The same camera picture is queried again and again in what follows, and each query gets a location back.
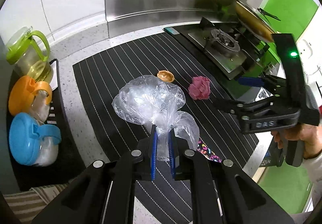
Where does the crumpled pink paper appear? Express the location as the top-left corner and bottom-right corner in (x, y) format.
(188, 76), (211, 100)

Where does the blue-lidded jar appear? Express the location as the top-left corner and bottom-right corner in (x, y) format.
(9, 112), (62, 167)

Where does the black striped woven mat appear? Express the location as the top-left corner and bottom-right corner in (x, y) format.
(72, 31), (260, 224)

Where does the black storage rack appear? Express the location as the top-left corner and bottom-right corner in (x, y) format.
(6, 58), (87, 192)

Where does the wok pan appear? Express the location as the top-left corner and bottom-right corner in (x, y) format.
(195, 0), (275, 43)

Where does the green-handled oil jug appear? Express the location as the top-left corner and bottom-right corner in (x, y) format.
(5, 27), (53, 83)

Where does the walnut shell half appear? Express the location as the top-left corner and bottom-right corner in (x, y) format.
(157, 70), (175, 83)

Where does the clear plastic bag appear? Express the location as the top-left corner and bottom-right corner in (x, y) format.
(112, 75), (200, 161)

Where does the right hand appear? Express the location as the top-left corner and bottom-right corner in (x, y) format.
(271, 124), (321, 159)

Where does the gas stove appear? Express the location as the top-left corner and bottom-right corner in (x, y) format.
(164, 17), (278, 80)

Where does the colourful printed wrapper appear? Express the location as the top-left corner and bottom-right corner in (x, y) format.
(196, 138), (222, 162)

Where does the striped cloth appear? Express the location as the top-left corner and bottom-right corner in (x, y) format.
(4, 184), (68, 223)

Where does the orange-lidded jar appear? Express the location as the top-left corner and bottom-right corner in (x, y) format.
(8, 75), (52, 123)

